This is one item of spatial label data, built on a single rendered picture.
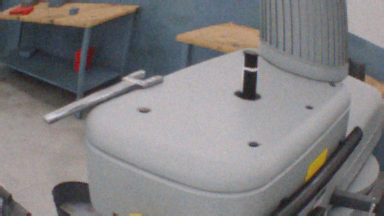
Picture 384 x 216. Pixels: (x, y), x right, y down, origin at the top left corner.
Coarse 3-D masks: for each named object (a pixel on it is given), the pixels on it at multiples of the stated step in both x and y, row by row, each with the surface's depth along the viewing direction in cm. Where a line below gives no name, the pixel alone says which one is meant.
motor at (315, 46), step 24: (264, 0) 113; (288, 0) 108; (312, 0) 106; (336, 0) 107; (264, 24) 115; (288, 24) 110; (312, 24) 108; (336, 24) 109; (264, 48) 116; (288, 48) 112; (312, 48) 110; (336, 48) 111; (312, 72) 111; (336, 72) 112
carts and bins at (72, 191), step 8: (64, 184) 338; (72, 184) 342; (80, 184) 344; (56, 192) 330; (64, 192) 338; (72, 192) 342; (80, 192) 345; (88, 192) 346; (56, 200) 328; (64, 200) 338; (72, 200) 343; (80, 200) 346; (88, 200) 347; (56, 208) 316; (64, 208) 331; (72, 208) 334; (80, 208) 337; (88, 208) 340
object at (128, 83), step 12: (144, 72) 103; (120, 84) 98; (132, 84) 98; (144, 84) 99; (156, 84) 101; (96, 96) 93; (108, 96) 94; (60, 108) 88; (72, 108) 88; (84, 108) 90; (48, 120) 83
